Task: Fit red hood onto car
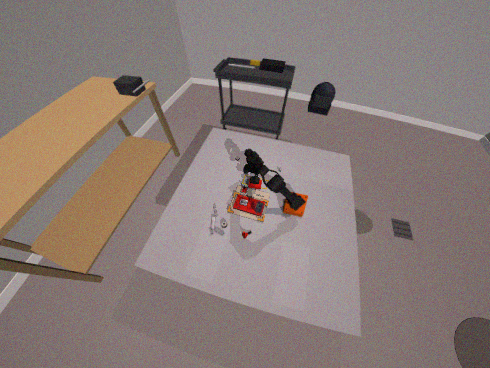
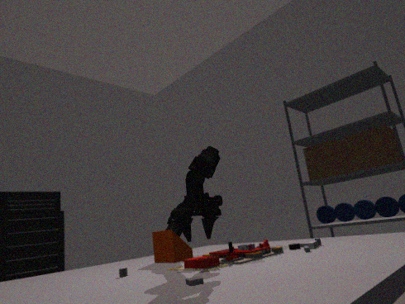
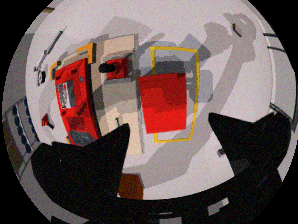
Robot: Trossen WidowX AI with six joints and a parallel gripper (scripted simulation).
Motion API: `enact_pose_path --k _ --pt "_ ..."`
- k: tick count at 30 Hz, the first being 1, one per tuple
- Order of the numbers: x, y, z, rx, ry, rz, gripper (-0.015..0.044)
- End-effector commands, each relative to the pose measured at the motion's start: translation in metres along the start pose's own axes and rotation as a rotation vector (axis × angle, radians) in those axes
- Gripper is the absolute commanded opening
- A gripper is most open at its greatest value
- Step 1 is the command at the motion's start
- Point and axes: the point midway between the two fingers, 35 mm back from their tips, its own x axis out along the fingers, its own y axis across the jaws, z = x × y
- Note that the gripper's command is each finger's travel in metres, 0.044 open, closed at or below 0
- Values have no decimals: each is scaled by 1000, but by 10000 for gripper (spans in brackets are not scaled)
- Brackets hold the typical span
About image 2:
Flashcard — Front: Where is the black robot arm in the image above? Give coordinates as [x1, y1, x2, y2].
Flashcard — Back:
[166, 146, 222, 237]

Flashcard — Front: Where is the red plastic shell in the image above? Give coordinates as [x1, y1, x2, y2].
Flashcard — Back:
[183, 256, 220, 268]

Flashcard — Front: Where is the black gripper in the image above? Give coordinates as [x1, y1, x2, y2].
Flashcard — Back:
[170, 191, 222, 242]

